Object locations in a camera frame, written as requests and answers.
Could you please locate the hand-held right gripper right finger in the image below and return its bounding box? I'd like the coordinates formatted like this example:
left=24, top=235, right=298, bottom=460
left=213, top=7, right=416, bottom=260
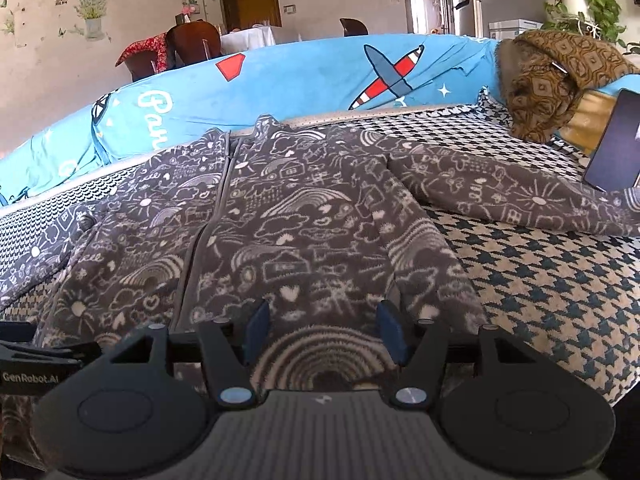
left=377, top=300, right=541, bottom=408

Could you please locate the red patterned cloth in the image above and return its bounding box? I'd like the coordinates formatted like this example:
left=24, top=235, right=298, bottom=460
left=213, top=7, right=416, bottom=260
left=116, top=31, right=168, bottom=73

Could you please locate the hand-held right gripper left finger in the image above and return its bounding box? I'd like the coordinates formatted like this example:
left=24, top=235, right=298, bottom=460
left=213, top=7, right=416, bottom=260
left=107, top=299, right=271, bottom=408

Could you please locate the dark tablet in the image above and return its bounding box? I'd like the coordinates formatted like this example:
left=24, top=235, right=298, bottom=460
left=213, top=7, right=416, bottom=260
left=582, top=89, right=640, bottom=193

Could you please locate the tan pillow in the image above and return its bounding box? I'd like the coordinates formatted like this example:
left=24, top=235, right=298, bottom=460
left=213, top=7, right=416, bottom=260
left=554, top=89, right=621, bottom=153

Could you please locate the brown patterned blanket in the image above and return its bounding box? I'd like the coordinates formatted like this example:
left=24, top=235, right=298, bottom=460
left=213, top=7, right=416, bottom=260
left=492, top=29, right=640, bottom=143

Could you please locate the white chest freezer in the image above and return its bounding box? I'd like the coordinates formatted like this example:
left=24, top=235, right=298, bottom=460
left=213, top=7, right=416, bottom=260
left=487, top=19, right=543, bottom=41

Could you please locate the grey doodle-print fleece jacket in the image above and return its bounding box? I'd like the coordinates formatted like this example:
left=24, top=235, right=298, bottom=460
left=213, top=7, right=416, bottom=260
left=0, top=115, right=640, bottom=411

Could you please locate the table with white tablecloth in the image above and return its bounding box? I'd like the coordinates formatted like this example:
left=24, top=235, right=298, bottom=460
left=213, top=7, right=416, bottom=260
left=220, top=26, right=276, bottom=54

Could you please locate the houndstooth sofa seat cushion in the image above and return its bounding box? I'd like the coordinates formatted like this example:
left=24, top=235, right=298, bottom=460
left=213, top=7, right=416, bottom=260
left=0, top=102, right=640, bottom=411

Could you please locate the large potted plant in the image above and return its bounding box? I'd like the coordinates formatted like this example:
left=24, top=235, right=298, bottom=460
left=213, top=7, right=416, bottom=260
left=537, top=0, right=623, bottom=43

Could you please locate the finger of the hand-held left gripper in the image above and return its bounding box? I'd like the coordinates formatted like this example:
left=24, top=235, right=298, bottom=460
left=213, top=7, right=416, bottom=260
left=0, top=321, right=37, bottom=343
left=0, top=342, right=101, bottom=361

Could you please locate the blue printed sofa cover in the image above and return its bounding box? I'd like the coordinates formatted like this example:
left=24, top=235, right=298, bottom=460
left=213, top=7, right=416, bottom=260
left=0, top=34, right=640, bottom=206

